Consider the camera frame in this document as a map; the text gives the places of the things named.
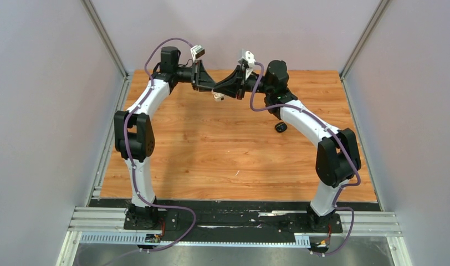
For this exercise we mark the aluminium frame rail front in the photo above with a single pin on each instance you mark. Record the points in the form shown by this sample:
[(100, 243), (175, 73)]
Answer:
[(103, 219)]

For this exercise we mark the left aluminium corner post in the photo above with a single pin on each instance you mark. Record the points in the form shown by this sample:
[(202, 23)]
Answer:
[(103, 34)]

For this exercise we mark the right aluminium corner post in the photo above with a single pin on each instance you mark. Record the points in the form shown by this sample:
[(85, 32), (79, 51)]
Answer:
[(366, 33)]

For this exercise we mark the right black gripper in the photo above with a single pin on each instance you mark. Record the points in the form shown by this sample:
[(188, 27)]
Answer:
[(234, 85)]

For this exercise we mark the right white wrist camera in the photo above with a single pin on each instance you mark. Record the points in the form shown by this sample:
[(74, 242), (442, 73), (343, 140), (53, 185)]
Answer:
[(247, 60)]

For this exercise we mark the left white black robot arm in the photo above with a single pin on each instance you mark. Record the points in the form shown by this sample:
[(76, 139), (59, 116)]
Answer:
[(134, 136)]

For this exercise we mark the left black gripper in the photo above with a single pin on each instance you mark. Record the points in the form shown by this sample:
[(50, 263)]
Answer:
[(202, 81)]

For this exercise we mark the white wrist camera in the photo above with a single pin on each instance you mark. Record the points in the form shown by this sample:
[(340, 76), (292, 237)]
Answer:
[(196, 52), (247, 60)]

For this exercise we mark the white earbud charging case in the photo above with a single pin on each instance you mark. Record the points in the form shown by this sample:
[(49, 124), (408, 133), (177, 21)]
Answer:
[(218, 97)]

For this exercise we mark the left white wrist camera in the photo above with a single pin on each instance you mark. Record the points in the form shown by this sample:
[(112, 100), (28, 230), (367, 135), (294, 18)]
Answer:
[(196, 52)]

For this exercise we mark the aluminium corner post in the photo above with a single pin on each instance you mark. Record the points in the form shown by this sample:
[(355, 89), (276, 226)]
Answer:
[(103, 34), (366, 33)]

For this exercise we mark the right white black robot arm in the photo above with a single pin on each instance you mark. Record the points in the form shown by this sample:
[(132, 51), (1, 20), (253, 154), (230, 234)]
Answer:
[(337, 152)]

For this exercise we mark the black earbud charging case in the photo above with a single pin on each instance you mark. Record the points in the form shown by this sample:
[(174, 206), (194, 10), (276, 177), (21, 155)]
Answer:
[(280, 127)]

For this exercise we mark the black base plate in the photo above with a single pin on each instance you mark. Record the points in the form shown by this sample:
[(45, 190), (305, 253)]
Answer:
[(233, 221)]

